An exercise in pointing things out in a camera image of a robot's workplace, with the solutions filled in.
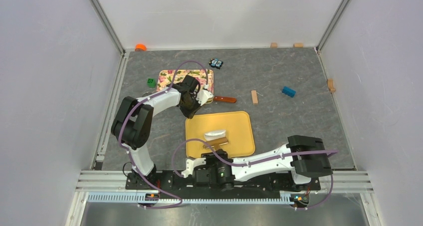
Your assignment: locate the white dough ball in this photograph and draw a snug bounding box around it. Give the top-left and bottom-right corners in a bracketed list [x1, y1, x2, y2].
[204, 129, 226, 141]

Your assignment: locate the yellow cutting mat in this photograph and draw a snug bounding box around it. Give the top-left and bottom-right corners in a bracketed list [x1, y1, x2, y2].
[185, 111, 255, 158]

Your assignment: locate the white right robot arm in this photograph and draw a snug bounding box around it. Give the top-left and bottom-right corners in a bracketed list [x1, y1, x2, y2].
[174, 135, 338, 191]

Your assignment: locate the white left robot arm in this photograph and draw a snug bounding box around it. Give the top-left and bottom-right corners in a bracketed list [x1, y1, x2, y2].
[111, 75, 203, 190]

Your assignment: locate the floral pattern tray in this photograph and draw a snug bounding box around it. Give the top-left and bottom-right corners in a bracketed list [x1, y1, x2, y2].
[156, 69, 214, 93]

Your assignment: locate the green plastic block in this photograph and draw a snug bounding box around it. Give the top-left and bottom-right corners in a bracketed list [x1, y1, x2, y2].
[147, 78, 157, 88]

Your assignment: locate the black patterned small box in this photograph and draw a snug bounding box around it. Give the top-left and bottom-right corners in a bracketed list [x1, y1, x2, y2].
[209, 58, 223, 69]

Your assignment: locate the small wooden block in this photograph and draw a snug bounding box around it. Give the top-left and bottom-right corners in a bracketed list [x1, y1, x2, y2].
[251, 90, 258, 105]

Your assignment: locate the orange plastic cap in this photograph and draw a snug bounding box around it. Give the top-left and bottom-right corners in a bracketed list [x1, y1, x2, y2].
[134, 43, 147, 51]

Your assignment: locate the blue plastic block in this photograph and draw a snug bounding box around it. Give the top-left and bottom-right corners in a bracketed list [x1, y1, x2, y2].
[281, 86, 296, 98]

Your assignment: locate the wooden piece right edge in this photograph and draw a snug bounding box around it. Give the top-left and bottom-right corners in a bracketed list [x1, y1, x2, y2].
[327, 78, 336, 93]

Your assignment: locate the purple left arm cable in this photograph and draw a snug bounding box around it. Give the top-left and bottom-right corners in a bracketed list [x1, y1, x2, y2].
[118, 60, 210, 209]

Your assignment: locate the metal scraper with wooden handle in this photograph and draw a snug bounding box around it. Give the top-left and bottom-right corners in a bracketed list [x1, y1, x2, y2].
[213, 96, 237, 103]

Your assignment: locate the wooden block at back wall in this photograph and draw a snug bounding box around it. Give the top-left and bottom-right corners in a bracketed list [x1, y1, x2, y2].
[270, 42, 278, 48]

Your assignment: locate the light blue cable duct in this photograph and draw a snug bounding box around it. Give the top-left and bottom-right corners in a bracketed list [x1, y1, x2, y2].
[86, 192, 295, 205]

